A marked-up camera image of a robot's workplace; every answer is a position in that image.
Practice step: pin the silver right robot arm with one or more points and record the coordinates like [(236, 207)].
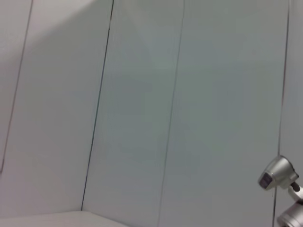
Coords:
[(279, 172)]

